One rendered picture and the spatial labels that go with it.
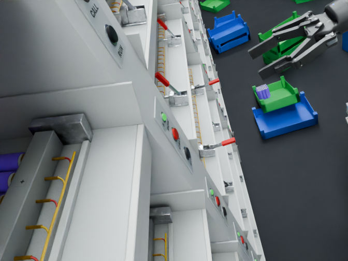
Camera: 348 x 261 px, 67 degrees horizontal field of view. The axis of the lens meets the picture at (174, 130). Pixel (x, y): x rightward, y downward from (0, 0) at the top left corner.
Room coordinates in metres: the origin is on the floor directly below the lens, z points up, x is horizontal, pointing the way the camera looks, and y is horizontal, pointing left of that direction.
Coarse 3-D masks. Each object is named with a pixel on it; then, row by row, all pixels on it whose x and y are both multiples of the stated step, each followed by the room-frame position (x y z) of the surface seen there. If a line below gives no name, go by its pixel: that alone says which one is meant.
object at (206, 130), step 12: (192, 60) 0.87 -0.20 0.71; (192, 72) 0.83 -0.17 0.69; (192, 84) 0.76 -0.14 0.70; (204, 96) 0.68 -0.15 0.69; (204, 108) 0.63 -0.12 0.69; (204, 120) 0.58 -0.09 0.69; (204, 132) 0.53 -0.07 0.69; (204, 144) 0.49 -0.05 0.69; (216, 156) 0.44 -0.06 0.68; (216, 168) 0.40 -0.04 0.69; (216, 180) 0.37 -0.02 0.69
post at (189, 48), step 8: (160, 0) 0.88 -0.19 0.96; (168, 0) 0.87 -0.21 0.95; (176, 0) 0.93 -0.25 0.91; (184, 24) 0.88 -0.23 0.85; (184, 32) 0.87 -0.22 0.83; (184, 40) 0.88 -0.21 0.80; (192, 48) 0.87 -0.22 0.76; (200, 64) 0.87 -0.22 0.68; (208, 88) 0.87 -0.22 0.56; (216, 104) 0.87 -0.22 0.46; (224, 120) 0.89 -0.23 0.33; (232, 144) 0.87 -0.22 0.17; (240, 160) 0.87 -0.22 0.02
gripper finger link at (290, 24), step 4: (308, 12) 0.53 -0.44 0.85; (304, 16) 0.53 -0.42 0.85; (292, 20) 0.55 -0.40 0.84; (296, 20) 0.54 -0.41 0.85; (300, 20) 0.53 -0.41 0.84; (284, 24) 0.56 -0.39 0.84; (288, 24) 0.55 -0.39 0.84; (292, 24) 0.54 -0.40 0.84; (296, 24) 0.54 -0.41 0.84; (276, 28) 0.57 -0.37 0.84; (280, 28) 0.56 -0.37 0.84; (284, 28) 0.55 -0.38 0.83; (272, 32) 0.57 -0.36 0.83
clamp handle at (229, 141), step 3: (231, 138) 0.44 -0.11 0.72; (234, 138) 0.43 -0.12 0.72; (222, 141) 0.45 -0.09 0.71; (225, 141) 0.44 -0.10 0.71; (228, 141) 0.43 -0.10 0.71; (231, 141) 0.43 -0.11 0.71; (234, 141) 0.43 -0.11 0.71; (216, 144) 0.45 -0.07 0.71; (219, 144) 0.45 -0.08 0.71; (222, 144) 0.44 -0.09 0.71; (225, 144) 0.44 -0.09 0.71; (210, 147) 0.46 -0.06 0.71; (213, 147) 0.45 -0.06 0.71; (216, 147) 0.44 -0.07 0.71
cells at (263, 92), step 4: (264, 84) 1.23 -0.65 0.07; (256, 88) 1.24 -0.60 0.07; (260, 88) 1.21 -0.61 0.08; (264, 88) 1.18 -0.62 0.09; (268, 88) 1.17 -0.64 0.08; (256, 92) 1.21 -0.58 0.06; (260, 92) 1.17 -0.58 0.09; (264, 92) 1.16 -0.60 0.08; (268, 92) 1.16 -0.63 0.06; (260, 96) 1.16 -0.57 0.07; (264, 96) 1.15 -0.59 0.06; (268, 96) 1.14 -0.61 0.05
